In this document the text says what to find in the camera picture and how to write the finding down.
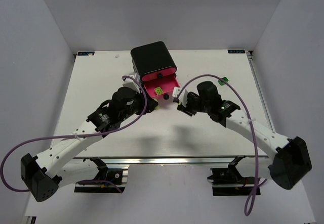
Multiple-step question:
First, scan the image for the yellow-green lego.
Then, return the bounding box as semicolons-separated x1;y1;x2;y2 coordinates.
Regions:
154;87;164;95

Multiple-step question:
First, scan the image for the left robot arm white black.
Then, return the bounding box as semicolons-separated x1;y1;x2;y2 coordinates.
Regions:
21;87;158;202

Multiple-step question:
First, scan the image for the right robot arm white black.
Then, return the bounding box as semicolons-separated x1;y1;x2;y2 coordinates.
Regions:
172;81;312;190

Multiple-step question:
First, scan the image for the green square lego brick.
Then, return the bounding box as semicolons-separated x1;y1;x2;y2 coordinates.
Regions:
218;77;229;85

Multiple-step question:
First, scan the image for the pink top drawer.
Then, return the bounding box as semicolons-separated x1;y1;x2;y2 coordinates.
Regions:
141;67;177;82

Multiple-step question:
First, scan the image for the black drawer cabinet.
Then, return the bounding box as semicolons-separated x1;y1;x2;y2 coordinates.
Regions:
130;41;178;96

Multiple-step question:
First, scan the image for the right blue corner label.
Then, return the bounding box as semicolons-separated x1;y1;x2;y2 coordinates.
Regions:
227;49;246;54

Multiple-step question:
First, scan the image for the blue corner label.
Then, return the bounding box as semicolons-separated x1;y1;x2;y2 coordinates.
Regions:
227;49;246;54
77;51;95;56

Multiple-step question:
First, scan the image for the left blue corner label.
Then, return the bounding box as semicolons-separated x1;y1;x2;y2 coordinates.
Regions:
77;51;95;56

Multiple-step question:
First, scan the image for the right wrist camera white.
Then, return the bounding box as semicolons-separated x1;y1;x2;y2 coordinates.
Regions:
172;87;188;107

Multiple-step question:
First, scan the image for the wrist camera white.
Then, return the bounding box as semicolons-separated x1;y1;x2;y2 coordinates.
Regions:
172;87;188;107
122;72;140;91

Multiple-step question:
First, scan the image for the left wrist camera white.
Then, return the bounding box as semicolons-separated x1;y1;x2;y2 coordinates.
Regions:
122;72;140;91

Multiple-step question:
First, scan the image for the aluminium front rail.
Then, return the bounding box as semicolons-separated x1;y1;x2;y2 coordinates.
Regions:
65;155;269;166

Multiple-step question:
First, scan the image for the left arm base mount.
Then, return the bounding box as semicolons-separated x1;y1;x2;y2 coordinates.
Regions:
74;157;128;194

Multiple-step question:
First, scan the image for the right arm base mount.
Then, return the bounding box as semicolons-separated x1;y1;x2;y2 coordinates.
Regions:
207;155;255;197

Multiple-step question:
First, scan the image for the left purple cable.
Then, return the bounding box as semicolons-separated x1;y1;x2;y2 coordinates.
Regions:
1;75;148;194

